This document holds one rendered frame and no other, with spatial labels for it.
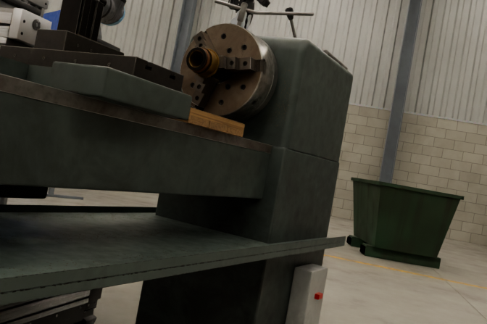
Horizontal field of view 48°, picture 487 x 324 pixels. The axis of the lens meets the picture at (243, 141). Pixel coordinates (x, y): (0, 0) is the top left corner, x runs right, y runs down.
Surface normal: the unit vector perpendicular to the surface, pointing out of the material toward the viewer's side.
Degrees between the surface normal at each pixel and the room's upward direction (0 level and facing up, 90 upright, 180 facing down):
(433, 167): 90
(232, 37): 90
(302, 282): 90
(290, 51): 90
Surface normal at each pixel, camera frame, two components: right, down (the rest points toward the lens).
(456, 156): -0.17, -0.07
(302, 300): -0.46, -0.11
